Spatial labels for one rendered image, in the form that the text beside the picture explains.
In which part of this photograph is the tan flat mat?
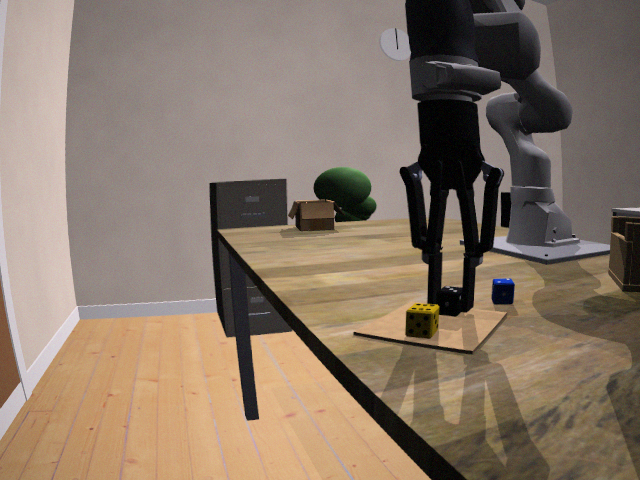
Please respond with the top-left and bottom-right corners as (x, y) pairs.
(353, 302), (507, 355)

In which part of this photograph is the open brown cardboard box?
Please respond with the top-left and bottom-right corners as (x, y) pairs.
(288, 200), (345, 231)

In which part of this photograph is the yellow die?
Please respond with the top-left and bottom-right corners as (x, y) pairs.
(405, 303), (439, 339)

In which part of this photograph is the brown wooden open-top crate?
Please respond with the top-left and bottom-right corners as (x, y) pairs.
(608, 216), (640, 292)

